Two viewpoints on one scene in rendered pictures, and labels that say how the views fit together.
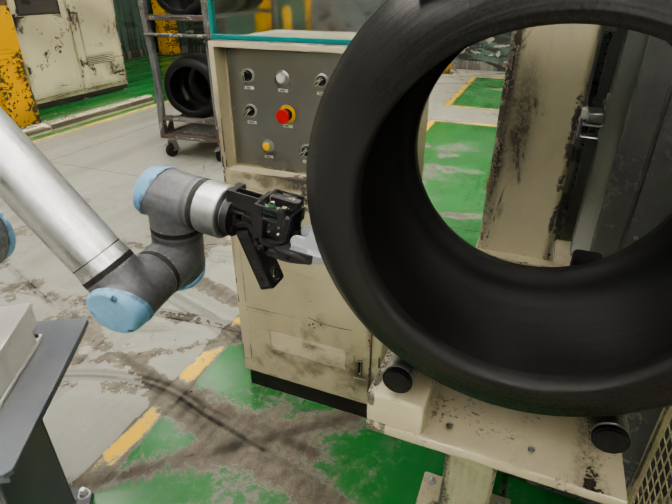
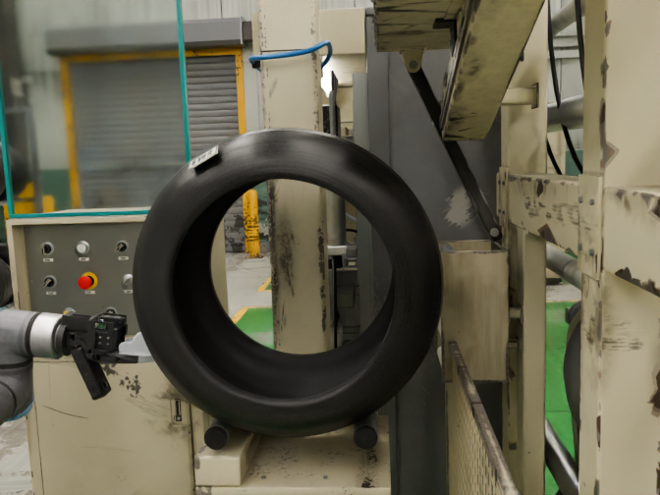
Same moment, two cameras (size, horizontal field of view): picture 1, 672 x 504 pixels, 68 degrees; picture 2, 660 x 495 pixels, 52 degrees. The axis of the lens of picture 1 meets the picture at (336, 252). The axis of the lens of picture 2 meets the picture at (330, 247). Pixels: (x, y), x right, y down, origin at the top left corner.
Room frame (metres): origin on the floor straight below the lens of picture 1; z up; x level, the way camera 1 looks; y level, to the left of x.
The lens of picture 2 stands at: (-0.69, 0.07, 1.41)
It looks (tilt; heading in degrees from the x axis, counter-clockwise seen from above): 7 degrees down; 342
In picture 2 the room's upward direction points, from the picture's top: 2 degrees counter-clockwise
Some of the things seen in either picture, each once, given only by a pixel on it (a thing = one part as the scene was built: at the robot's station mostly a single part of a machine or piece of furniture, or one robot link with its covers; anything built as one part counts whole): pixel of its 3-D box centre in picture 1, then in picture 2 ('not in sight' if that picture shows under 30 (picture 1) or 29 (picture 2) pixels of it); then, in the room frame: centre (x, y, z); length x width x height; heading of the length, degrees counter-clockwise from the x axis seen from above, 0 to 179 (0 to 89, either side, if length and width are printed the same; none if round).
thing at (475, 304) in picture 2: not in sight; (468, 307); (0.71, -0.72, 1.05); 0.20 x 0.15 x 0.30; 158
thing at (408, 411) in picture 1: (422, 344); (237, 433); (0.70, -0.16, 0.84); 0.36 x 0.09 x 0.06; 158
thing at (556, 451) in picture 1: (498, 380); (302, 450); (0.65, -0.29, 0.80); 0.37 x 0.36 x 0.02; 68
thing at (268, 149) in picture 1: (326, 232); (136, 405); (1.56, 0.03, 0.63); 0.56 x 0.41 x 1.27; 68
